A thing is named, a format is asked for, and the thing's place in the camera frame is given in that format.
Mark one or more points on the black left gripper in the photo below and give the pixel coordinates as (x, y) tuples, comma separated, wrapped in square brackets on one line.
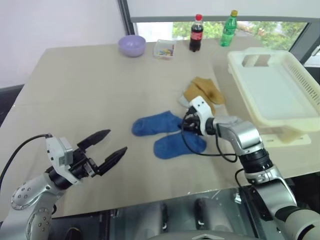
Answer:
[(81, 163)]

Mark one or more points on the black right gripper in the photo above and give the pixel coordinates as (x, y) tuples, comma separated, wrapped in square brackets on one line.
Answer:
[(196, 125)]

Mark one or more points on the blue sock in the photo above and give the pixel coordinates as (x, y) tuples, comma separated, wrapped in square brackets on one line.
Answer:
[(155, 123), (172, 147)]

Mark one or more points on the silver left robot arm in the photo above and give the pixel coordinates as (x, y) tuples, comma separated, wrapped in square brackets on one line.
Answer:
[(27, 197)]

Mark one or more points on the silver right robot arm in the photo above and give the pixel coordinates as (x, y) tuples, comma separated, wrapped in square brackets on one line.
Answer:
[(247, 135)]

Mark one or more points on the grey sock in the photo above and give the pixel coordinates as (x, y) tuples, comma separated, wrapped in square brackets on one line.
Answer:
[(182, 101)]

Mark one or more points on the brown sock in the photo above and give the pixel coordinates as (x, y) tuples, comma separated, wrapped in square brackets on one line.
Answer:
[(207, 90), (192, 93)]

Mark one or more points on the cream plastic basket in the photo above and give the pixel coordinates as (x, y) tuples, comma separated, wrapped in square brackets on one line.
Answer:
[(270, 85)]

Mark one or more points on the colourful small pieces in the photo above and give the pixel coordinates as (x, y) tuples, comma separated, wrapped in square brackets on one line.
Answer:
[(165, 52)]

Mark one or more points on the clear plastic box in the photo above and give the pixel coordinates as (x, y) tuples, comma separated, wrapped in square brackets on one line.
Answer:
[(160, 47)]

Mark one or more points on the cola bottle red cap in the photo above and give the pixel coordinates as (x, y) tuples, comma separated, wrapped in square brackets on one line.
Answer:
[(195, 37)]

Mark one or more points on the purple bowl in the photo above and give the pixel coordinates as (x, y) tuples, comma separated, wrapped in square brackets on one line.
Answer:
[(131, 45)]

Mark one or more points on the green bottle yellow cap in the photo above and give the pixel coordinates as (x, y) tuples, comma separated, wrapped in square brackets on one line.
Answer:
[(228, 30)]

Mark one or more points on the white roller blind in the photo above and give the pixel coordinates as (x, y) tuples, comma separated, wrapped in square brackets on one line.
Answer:
[(225, 8)]

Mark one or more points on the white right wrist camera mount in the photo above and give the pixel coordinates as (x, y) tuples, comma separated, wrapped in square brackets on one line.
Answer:
[(201, 106)]

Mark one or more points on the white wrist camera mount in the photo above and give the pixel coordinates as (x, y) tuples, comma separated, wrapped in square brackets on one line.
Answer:
[(53, 150), (201, 106)]

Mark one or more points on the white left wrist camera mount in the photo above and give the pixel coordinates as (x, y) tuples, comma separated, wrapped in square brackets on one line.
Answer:
[(53, 150)]

